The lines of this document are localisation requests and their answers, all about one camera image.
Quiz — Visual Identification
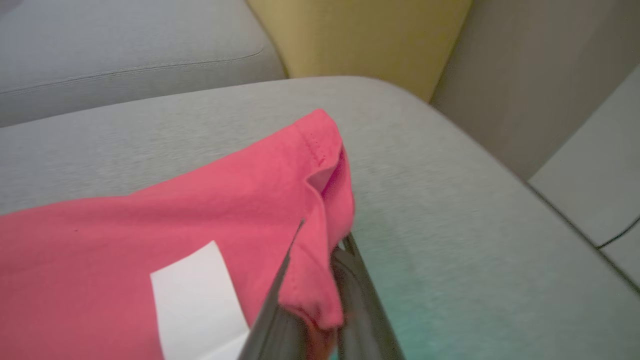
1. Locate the grey sofa seat cushion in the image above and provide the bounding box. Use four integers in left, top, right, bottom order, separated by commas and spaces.
0, 0, 287, 128

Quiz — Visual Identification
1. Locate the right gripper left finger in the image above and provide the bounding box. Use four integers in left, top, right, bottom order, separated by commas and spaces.
237, 220, 312, 360

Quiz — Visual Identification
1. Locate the wide yellow backrest cushion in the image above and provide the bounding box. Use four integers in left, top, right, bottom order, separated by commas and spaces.
246, 0, 473, 103

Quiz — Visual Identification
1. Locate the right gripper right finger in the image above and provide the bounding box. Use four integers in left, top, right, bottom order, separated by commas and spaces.
330, 232, 406, 360

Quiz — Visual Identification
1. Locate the large grey chaise cushion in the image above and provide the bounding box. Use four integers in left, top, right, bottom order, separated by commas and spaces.
0, 76, 640, 360

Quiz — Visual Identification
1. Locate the red basketball jersey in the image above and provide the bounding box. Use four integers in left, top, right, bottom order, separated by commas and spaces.
0, 109, 356, 360

